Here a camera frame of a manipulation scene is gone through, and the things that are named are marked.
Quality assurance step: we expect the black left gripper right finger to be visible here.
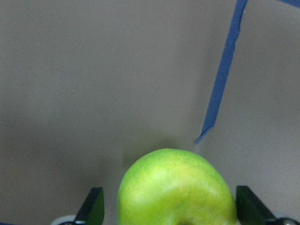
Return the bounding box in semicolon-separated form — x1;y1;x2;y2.
236;186;277;225

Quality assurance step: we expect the green apple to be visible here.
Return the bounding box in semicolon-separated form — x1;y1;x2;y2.
118;149;238;225

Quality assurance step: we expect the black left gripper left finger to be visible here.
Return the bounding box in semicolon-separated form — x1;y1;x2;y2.
74;187;104;225

